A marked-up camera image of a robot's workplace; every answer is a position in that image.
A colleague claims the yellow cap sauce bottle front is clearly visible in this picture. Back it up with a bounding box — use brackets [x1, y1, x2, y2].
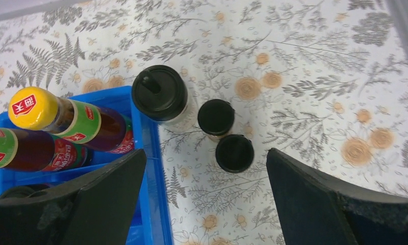
[0, 128, 93, 172]

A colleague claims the small brown spice bottle rear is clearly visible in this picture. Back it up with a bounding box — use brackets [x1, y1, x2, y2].
[197, 99, 235, 142]

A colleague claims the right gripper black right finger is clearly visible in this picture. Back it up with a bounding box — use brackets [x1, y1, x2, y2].
[266, 148, 408, 244]

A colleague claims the clear jar black knob lid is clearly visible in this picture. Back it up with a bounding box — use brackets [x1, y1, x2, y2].
[0, 184, 51, 200]

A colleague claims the small brown spice bottle front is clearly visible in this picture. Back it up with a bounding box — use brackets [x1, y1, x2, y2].
[215, 134, 254, 174]

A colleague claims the sauce bottle red label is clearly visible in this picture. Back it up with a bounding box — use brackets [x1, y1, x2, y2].
[8, 87, 135, 154]

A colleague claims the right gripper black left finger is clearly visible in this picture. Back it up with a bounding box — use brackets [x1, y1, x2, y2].
[0, 149, 147, 244]

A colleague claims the floral tablecloth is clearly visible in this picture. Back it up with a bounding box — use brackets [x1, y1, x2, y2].
[0, 1, 408, 244]

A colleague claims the blue plastic divided bin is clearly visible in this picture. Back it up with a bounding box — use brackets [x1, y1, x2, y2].
[0, 86, 172, 244]

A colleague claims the small brown spice bottle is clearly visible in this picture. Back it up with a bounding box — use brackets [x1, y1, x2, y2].
[197, 99, 235, 142]
[215, 134, 254, 174]

